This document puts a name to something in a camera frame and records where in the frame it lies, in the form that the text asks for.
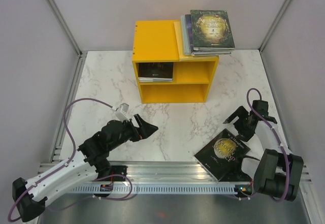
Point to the yellow wooden shelf box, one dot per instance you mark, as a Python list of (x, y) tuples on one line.
[(155, 41)]

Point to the black Moon and Sixpence book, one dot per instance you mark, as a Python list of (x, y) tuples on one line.
[(222, 154)]

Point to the yellow L book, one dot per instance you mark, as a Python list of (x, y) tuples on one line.
[(183, 51)]

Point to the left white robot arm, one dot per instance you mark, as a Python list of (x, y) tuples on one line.
[(87, 163)]

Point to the teal Jules Verne book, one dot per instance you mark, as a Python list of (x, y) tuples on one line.
[(155, 78)]

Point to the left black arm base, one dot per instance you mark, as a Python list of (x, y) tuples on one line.
[(111, 173)]

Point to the green forest cover book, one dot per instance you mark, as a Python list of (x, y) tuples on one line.
[(211, 30)]

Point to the light blue O S book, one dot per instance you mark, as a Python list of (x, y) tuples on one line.
[(155, 80)]

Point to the aluminium front rail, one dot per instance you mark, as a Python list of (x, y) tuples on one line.
[(166, 172)]

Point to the grey G book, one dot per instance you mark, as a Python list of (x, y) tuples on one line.
[(185, 38)]

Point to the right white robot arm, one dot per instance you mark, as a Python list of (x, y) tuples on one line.
[(278, 173)]

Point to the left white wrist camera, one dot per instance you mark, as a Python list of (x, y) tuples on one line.
[(121, 112)]

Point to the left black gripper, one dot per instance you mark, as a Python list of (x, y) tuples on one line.
[(145, 129)]

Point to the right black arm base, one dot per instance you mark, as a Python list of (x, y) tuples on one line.
[(236, 175)]

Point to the purple Robinson Crusoe book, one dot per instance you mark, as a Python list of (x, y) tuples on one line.
[(201, 52)]

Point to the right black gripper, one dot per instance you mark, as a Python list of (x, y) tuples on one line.
[(242, 134)]

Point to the slotted white cable duct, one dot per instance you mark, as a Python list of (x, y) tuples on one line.
[(91, 188)]

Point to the dark Wuthering Heights book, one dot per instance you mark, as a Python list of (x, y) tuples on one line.
[(155, 71)]

